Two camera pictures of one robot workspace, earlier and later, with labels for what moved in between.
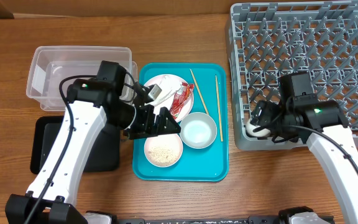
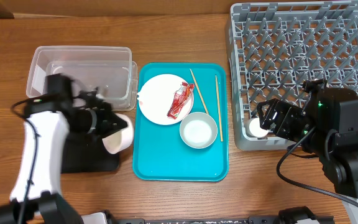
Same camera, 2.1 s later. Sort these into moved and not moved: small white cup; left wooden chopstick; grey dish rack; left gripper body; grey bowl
Moved: left gripper body
Not moved: small white cup; grey bowl; grey dish rack; left wooden chopstick
